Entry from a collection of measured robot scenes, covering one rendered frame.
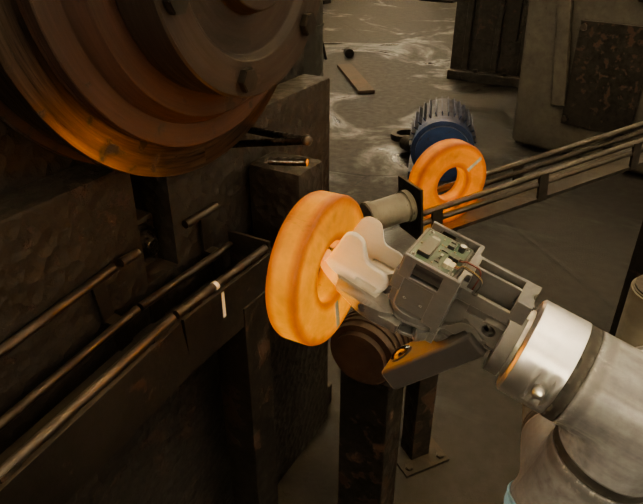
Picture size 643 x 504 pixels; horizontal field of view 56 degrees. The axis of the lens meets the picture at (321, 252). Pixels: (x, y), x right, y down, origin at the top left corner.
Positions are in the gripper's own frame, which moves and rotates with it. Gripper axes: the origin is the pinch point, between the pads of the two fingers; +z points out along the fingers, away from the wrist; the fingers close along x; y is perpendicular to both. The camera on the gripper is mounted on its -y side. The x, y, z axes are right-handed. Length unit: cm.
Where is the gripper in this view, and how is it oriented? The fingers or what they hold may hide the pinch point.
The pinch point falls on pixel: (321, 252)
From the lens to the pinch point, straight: 59.8
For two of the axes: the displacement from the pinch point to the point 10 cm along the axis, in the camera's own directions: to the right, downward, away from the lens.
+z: -8.4, -4.7, 2.8
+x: -5.0, 4.4, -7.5
